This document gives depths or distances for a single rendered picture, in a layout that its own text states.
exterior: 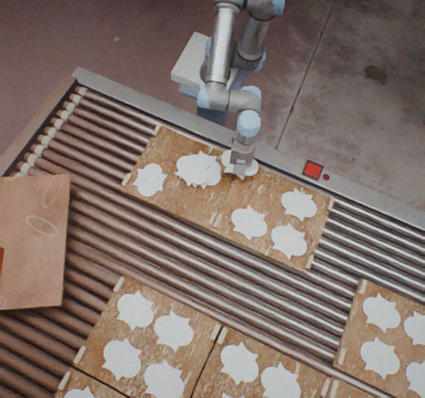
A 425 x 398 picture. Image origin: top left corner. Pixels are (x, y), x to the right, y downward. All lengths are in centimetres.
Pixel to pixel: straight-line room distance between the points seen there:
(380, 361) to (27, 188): 145
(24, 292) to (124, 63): 217
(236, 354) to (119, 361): 41
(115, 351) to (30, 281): 38
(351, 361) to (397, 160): 184
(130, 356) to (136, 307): 16
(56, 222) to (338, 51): 268
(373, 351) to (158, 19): 290
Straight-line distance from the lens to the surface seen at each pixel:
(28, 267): 161
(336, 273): 172
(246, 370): 157
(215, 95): 142
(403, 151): 325
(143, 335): 158
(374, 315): 171
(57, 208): 165
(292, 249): 166
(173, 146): 181
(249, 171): 161
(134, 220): 170
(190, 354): 157
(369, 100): 340
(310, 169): 184
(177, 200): 170
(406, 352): 175
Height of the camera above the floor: 250
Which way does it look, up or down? 65 degrees down
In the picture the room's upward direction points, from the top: 7 degrees clockwise
